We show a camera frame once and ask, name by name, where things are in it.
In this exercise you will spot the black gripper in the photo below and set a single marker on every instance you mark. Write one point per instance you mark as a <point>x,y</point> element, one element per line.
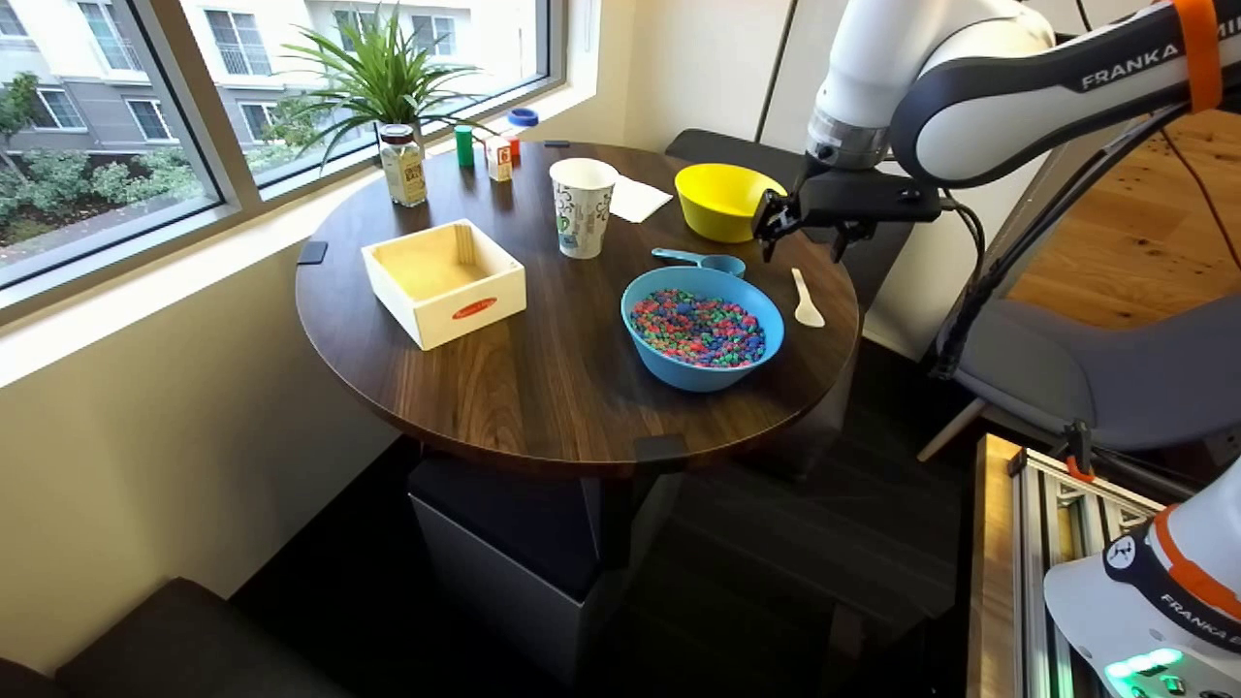
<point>848,202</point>

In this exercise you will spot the white plastic spoon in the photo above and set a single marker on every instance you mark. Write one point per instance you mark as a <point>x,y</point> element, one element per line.
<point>803,305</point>

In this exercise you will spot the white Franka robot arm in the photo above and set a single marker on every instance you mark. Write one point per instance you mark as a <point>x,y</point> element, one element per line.
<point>930,95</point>

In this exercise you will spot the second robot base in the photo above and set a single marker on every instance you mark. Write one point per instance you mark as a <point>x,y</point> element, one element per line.
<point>1157,613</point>

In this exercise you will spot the yellow plastic bowl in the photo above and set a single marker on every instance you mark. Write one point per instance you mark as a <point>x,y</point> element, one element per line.
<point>720,198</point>

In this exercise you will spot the blue bowl with beads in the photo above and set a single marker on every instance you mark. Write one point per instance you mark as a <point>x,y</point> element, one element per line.
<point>696,327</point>

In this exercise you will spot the small teal measuring scoop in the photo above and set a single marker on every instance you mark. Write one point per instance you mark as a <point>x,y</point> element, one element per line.
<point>735,265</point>

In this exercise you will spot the white paper napkin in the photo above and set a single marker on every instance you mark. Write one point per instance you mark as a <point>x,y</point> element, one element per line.
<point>639,198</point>

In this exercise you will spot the patterned paper cup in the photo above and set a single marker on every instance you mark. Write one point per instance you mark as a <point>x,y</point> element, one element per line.
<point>583,197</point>

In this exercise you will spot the round wooden table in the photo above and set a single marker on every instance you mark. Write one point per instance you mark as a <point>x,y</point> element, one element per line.
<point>560,383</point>

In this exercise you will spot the blue round lid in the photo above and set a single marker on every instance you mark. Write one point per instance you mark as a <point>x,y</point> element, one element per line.
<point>523,118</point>

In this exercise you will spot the white cube block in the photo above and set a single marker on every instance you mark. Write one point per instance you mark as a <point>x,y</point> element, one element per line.
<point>501,162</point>

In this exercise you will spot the green block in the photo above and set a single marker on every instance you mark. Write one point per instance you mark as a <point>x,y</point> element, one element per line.
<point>464,146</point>

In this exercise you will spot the grey armchair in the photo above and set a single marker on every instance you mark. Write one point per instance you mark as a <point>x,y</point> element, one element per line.
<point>1131,389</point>

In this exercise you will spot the white wooden box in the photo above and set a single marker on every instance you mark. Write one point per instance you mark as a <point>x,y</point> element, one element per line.
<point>445,282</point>

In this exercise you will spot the glass jar with lid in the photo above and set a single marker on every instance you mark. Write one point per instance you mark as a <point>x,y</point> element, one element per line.
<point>401,157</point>

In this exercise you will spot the potted green plant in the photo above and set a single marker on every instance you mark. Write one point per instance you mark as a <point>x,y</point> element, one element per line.
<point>371,75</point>

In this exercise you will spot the grey cabinet under table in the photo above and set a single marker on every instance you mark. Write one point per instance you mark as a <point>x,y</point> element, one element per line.
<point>542,560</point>

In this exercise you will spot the small black square object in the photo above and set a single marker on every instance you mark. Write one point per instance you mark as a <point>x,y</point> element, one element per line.
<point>312,255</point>

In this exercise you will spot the black bench seat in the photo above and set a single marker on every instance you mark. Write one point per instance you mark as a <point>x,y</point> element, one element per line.
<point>179,640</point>

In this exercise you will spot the aluminium rail frame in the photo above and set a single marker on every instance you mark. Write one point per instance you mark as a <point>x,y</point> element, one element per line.
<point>1031,515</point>

